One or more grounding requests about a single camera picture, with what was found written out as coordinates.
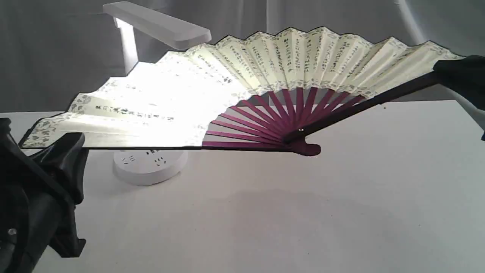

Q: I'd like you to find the white desk lamp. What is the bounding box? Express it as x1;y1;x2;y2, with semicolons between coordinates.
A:
103;1;212;186

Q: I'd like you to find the grey backdrop curtain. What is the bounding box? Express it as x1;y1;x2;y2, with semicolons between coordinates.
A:
0;0;485;112

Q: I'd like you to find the cream paper folding fan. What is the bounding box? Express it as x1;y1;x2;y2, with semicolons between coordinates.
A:
20;27;463;156

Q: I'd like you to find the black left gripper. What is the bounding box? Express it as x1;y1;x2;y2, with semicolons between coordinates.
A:
0;118;89;273

